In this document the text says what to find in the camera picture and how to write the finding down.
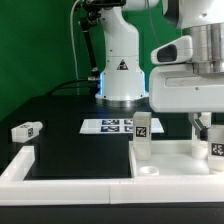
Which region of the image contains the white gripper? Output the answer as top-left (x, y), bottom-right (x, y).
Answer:
top-left (149, 64), bottom-right (224, 140)

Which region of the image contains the white square tabletop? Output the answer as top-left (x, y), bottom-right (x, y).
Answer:
top-left (129, 140), bottom-right (224, 180)

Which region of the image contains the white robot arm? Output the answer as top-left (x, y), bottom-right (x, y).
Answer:
top-left (98, 0), bottom-right (224, 140)

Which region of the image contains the white fiducial marker sheet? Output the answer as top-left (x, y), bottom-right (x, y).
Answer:
top-left (79, 118), bottom-right (164, 134)

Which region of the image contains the white U-shaped obstacle fence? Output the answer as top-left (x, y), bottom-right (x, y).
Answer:
top-left (0, 146), bottom-right (224, 206)

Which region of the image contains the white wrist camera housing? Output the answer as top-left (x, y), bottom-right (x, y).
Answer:
top-left (151, 35), bottom-right (193, 65)

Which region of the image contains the black cable bundle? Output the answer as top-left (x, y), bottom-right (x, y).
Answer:
top-left (44, 78), bottom-right (101, 98)

